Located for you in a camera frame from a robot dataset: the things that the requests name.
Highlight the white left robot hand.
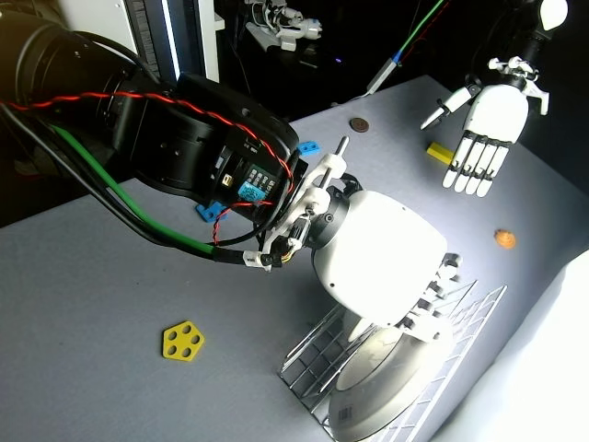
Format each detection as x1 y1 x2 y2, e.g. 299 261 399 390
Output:
420 82 530 200

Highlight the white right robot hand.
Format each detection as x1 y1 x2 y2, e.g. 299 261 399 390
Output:
311 189 463 344

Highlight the white plate with black rim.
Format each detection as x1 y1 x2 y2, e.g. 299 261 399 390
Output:
328 321 457 442

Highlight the white machine part on shelf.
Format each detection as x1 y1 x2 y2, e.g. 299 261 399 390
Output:
245 0 323 52

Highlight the yellow rectangular block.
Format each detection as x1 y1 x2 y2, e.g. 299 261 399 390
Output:
425 141 456 166

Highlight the brown swirl cookie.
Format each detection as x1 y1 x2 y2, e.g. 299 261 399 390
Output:
493 227 517 250

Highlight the blue pentagon block with holes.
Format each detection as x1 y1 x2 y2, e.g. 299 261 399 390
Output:
195 202 230 225

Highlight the yellow pentagon block with holes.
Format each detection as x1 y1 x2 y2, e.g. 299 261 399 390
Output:
161 320 207 363

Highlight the white column with light strip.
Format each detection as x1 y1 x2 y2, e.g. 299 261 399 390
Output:
57 0 226 87

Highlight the green cable with grey plug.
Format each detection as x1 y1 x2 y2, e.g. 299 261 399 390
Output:
365 0 447 96

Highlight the silver wire dish rack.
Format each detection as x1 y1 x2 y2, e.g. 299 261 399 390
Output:
278 280 508 442

